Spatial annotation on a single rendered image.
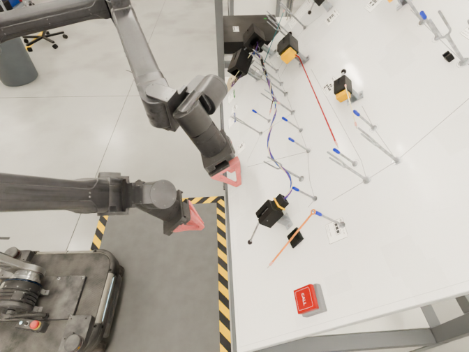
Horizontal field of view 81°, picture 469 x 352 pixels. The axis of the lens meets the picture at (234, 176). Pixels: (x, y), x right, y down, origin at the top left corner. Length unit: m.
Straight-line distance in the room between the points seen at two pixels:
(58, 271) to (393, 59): 1.79
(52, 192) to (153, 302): 1.46
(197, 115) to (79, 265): 1.45
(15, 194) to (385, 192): 0.63
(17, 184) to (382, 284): 0.60
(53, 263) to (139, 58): 1.47
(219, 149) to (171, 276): 1.43
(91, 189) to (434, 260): 0.59
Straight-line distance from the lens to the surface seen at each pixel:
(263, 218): 0.72
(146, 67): 0.63
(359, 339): 1.02
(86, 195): 0.52
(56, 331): 1.75
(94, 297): 1.72
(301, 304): 0.67
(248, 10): 3.84
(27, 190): 0.44
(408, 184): 0.64
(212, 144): 0.54
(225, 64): 1.52
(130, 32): 0.75
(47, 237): 2.36
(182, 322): 1.80
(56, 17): 0.93
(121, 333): 1.87
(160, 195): 0.55
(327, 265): 0.68
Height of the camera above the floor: 1.73
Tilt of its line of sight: 49 degrees down
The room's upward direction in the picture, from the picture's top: straight up
